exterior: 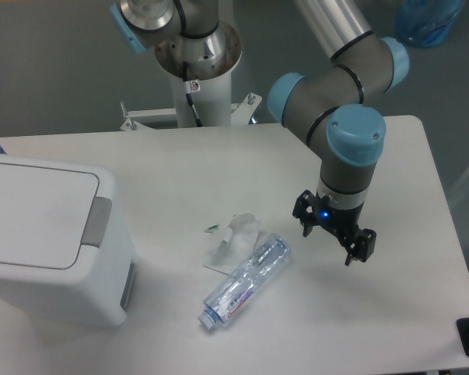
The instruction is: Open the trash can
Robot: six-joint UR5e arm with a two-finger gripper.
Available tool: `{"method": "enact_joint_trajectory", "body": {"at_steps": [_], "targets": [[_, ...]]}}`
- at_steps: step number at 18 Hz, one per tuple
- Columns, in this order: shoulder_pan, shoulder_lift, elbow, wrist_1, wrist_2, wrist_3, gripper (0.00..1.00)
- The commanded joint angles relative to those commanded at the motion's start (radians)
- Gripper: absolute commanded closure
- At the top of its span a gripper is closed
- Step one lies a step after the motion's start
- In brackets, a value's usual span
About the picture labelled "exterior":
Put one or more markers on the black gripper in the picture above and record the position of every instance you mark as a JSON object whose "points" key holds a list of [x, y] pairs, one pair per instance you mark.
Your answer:
{"points": [[342, 223]]}

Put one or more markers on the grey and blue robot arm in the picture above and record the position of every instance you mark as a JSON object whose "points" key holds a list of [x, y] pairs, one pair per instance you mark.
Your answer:
{"points": [[329, 114]]}

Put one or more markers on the white trash can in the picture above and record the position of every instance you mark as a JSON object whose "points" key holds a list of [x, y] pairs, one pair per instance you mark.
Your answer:
{"points": [[65, 250]]}

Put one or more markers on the clear plastic water bottle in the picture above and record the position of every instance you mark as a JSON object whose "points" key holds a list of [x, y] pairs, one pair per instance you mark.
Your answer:
{"points": [[226, 301]]}

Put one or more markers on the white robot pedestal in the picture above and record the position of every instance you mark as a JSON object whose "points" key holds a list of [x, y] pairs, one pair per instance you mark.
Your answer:
{"points": [[200, 72]]}

